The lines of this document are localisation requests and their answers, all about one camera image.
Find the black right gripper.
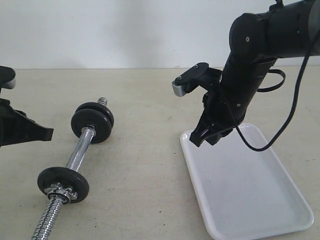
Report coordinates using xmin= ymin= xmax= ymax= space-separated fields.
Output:
xmin=189 ymin=86 xmax=243 ymax=147

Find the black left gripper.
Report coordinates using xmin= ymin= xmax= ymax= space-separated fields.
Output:
xmin=0 ymin=98 xmax=54 ymax=147

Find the chrome dumbbell bar with plates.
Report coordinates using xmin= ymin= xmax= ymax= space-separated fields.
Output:
xmin=31 ymin=97 xmax=113 ymax=240

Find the black weight plate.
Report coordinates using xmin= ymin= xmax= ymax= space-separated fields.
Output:
xmin=75 ymin=102 xmax=115 ymax=127

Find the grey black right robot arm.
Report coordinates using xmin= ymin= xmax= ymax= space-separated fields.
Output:
xmin=175 ymin=0 xmax=320 ymax=146

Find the white rectangular plastic tray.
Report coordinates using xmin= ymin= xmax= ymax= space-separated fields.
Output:
xmin=180 ymin=130 xmax=314 ymax=240

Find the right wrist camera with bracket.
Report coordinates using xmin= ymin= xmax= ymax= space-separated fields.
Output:
xmin=171 ymin=62 xmax=222 ymax=97

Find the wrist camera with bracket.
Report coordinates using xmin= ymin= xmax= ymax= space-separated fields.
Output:
xmin=171 ymin=62 xmax=222 ymax=97
xmin=0 ymin=65 xmax=16 ymax=90

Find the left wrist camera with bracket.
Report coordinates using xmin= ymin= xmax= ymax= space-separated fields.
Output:
xmin=0 ymin=65 xmax=16 ymax=90

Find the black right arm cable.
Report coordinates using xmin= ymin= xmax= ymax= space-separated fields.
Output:
xmin=207 ymin=0 xmax=320 ymax=152

